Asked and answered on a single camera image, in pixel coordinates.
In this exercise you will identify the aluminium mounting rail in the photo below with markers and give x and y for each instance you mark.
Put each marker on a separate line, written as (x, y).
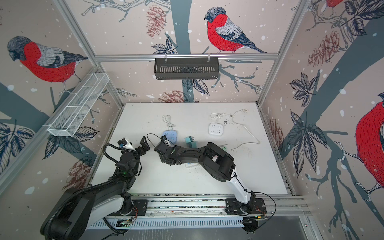
(177, 212)

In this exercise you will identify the white wire mesh shelf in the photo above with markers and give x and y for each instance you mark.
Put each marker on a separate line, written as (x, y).
(81, 102)

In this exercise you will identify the black wire basket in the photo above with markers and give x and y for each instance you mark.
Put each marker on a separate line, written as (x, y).
(187, 69)

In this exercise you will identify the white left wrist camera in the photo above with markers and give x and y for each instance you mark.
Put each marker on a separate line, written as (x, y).
(126, 144)

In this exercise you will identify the white multicolour power strip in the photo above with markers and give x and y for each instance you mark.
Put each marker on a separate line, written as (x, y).
(190, 165)

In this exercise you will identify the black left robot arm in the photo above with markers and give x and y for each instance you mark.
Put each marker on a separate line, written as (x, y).
(77, 209)

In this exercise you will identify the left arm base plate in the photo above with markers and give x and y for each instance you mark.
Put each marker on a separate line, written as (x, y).
(133, 208)

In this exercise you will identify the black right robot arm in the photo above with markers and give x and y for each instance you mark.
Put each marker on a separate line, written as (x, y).
(219, 164)

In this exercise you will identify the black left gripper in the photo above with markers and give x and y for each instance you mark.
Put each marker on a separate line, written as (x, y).
(145, 146)

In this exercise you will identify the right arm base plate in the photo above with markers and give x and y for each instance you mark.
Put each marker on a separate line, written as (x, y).
(254, 207)

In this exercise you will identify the teal charger plug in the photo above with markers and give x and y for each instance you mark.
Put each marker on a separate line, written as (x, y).
(192, 145)

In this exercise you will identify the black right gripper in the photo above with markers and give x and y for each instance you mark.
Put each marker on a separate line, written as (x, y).
(164, 158)

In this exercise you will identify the teal charger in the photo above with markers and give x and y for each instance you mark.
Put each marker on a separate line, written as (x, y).
(189, 139)

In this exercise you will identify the blue square power socket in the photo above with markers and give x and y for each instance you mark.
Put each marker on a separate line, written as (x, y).
(171, 136)

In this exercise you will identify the white square power socket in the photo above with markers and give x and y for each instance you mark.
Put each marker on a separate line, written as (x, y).
(216, 129)

